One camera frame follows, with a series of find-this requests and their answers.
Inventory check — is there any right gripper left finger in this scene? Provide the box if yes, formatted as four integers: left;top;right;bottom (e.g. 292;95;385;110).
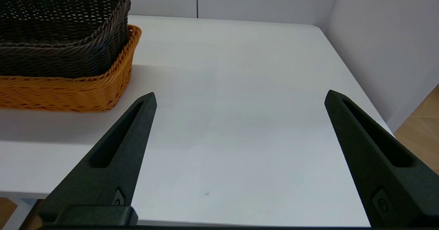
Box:
37;92;157;222

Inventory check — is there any white table leg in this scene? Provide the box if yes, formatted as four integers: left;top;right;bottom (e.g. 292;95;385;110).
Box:
5;198;38;230

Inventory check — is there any orange wicker basket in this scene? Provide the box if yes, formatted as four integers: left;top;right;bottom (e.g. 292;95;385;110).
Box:
0;25;142;113

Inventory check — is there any dark brown wicker basket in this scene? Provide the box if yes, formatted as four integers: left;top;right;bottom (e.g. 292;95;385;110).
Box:
0;0;132;79

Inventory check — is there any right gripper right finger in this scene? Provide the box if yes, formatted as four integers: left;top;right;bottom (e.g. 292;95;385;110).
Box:
324;90;439;228

